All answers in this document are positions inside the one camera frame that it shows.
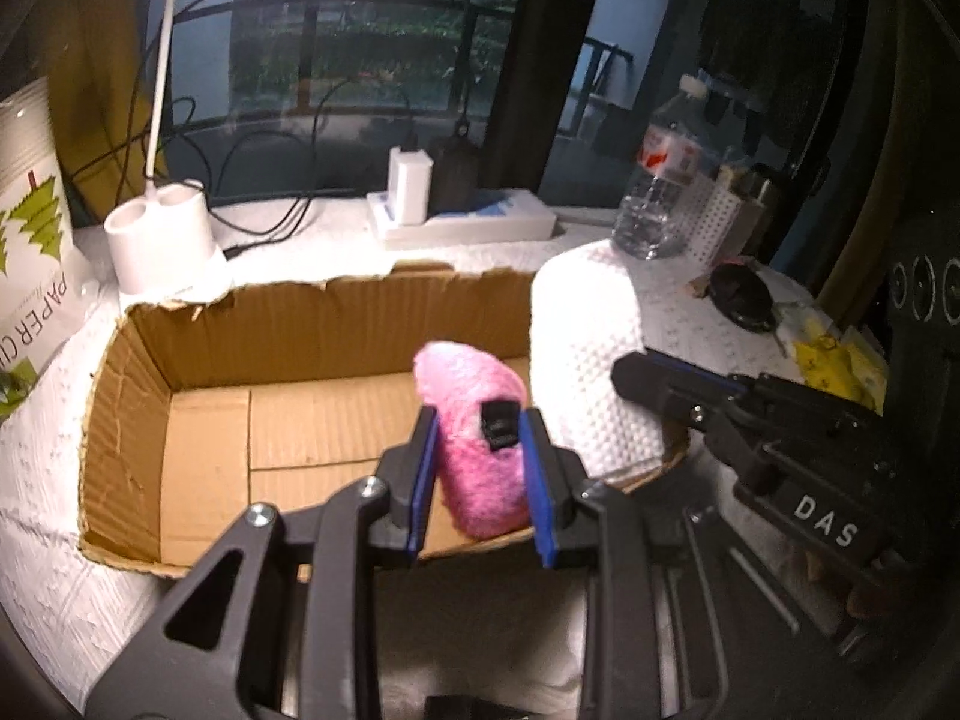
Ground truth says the white textured table cloth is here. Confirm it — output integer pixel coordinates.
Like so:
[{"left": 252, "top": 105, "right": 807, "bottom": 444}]
[{"left": 2, "top": 200, "right": 799, "bottom": 718}]

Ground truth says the white perforated organizer basket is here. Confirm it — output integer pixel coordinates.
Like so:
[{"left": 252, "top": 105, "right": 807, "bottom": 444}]
[{"left": 686, "top": 166, "right": 770, "bottom": 266}]

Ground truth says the yellow curtain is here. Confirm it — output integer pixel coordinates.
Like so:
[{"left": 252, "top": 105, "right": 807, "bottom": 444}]
[{"left": 46, "top": 0, "right": 151, "bottom": 221}]

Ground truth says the open cardboard box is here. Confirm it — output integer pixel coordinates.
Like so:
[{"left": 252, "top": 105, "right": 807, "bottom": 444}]
[{"left": 76, "top": 260, "right": 692, "bottom": 581}]

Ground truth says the white desk lamp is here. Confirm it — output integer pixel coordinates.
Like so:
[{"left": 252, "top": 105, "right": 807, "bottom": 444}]
[{"left": 104, "top": 0, "right": 224, "bottom": 304}]

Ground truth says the black round pouch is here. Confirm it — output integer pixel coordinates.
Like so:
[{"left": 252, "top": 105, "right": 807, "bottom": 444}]
[{"left": 706, "top": 263, "right": 776, "bottom": 333}]

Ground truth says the yellow cloth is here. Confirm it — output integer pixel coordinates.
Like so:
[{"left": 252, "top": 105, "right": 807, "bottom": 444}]
[{"left": 793, "top": 317, "right": 889, "bottom": 413}]

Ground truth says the white paper cup sleeve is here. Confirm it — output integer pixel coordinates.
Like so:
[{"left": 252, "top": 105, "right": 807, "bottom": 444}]
[{"left": 0, "top": 78, "right": 98, "bottom": 416}]

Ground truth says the white power strip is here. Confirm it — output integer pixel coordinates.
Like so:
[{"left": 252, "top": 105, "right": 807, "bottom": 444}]
[{"left": 366, "top": 188, "right": 556, "bottom": 249}]

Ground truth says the pink plush toy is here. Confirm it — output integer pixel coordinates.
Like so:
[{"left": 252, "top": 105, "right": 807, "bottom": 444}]
[{"left": 413, "top": 341, "right": 529, "bottom": 539}]

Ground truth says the clear water bottle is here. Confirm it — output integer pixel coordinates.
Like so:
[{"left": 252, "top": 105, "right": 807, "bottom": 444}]
[{"left": 612, "top": 73, "right": 711, "bottom": 260}]

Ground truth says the white charger plug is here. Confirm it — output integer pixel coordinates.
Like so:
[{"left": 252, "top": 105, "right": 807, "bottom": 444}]
[{"left": 387, "top": 146, "right": 433, "bottom": 226}]

